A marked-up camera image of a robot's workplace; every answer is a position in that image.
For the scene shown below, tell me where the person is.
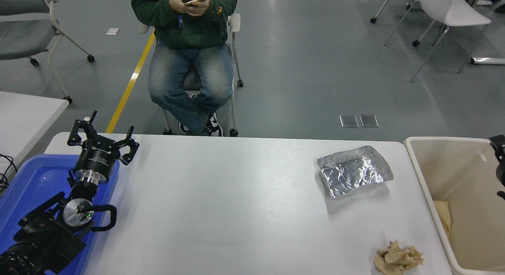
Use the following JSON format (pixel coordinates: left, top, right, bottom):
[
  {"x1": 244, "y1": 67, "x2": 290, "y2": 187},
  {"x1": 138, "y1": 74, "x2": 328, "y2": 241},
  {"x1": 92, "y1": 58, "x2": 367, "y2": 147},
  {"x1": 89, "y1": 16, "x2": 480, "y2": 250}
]
[{"x1": 130, "y1": 0, "x2": 238, "y2": 137}]

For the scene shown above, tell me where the white shell chair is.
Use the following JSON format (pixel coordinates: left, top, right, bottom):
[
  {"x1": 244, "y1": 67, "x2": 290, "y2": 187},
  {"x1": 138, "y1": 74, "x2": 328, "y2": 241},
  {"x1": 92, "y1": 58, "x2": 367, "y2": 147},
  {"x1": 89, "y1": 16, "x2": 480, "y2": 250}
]
[{"x1": 385, "y1": 0, "x2": 492, "y2": 83}]

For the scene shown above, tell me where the white side table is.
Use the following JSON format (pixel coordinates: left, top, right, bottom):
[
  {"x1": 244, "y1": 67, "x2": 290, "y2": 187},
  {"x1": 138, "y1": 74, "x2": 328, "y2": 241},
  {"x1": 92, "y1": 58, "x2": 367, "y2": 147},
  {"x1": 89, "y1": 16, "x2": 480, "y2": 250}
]
[{"x1": 0, "y1": 90, "x2": 70, "y2": 177}]

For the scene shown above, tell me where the large pale plastic bin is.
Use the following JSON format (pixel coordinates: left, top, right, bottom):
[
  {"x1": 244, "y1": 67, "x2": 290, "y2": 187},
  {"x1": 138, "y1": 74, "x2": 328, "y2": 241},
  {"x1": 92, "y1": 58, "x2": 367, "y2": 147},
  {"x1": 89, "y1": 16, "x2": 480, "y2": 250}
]
[{"x1": 404, "y1": 137, "x2": 505, "y2": 275}]

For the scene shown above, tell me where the blue plastic tray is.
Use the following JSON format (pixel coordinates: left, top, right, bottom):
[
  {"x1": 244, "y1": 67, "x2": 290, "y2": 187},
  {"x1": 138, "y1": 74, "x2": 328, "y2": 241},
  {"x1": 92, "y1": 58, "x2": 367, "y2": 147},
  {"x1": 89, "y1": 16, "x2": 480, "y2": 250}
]
[{"x1": 0, "y1": 154, "x2": 121, "y2": 275}]

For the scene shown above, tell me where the thin black cable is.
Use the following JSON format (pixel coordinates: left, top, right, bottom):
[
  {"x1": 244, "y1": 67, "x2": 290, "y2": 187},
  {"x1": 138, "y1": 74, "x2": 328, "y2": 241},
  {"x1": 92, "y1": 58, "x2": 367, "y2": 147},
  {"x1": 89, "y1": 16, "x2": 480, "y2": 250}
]
[{"x1": 0, "y1": 154, "x2": 18, "y2": 195}]

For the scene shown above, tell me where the grey padded wheeled chair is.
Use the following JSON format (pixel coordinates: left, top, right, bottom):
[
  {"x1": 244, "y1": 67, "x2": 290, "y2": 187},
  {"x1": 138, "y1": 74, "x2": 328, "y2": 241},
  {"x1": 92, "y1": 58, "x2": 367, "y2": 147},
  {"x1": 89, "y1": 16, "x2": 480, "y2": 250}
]
[{"x1": 0, "y1": 0, "x2": 95, "y2": 104}]

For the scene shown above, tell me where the tan paper ball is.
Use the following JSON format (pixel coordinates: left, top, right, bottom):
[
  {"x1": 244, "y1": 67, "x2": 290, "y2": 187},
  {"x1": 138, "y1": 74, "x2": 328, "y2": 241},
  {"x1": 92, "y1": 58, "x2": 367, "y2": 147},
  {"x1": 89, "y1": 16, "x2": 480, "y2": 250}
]
[{"x1": 374, "y1": 241, "x2": 425, "y2": 275}]

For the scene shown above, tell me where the person's left hand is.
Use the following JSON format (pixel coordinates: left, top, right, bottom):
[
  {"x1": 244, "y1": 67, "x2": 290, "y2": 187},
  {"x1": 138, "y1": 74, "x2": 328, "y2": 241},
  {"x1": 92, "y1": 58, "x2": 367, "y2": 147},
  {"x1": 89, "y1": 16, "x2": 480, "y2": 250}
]
[{"x1": 189, "y1": 0, "x2": 211, "y2": 17}]

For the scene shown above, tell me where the chair with caster legs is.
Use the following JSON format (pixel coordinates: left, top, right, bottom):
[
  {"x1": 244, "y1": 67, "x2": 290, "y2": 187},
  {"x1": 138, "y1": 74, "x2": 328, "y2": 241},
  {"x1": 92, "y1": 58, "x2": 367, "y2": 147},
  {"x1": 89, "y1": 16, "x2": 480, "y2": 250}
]
[{"x1": 370, "y1": 0, "x2": 438, "y2": 47}]

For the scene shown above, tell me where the person's right hand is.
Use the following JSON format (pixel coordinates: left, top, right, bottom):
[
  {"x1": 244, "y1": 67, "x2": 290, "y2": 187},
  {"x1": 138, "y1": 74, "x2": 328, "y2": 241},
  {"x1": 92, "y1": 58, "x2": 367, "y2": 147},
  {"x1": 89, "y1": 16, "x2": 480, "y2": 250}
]
[{"x1": 169, "y1": 0, "x2": 191, "y2": 14}]

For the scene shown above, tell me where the blue lanyard with badge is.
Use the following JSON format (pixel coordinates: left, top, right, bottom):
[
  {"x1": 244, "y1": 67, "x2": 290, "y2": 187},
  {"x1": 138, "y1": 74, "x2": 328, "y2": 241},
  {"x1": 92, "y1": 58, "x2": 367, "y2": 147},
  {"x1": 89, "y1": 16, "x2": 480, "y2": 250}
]
[{"x1": 172, "y1": 0, "x2": 184, "y2": 29}]

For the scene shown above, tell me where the silver foil tray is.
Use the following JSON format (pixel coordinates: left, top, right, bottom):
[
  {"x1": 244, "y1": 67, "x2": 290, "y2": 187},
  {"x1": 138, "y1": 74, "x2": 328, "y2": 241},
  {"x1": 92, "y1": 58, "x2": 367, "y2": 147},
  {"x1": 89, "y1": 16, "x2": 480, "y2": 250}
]
[{"x1": 317, "y1": 145, "x2": 394, "y2": 199}]

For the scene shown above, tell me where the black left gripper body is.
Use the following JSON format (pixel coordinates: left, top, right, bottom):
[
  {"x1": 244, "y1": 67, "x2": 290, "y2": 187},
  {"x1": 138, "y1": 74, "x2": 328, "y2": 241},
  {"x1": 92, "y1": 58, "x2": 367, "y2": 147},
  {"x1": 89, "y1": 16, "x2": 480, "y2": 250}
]
[{"x1": 74, "y1": 140, "x2": 120, "y2": 177}]

